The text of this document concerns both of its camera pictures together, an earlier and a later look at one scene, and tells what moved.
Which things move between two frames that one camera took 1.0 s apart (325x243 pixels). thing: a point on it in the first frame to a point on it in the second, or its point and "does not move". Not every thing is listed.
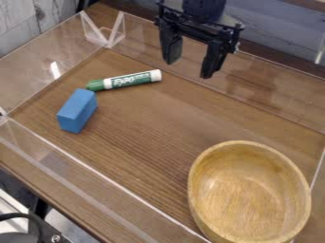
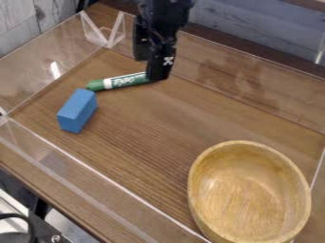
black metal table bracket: x=53 y=235 does not move
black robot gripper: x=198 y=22 to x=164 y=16
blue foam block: x=78 y=110 does not move
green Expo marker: x=118 y=81 does not move
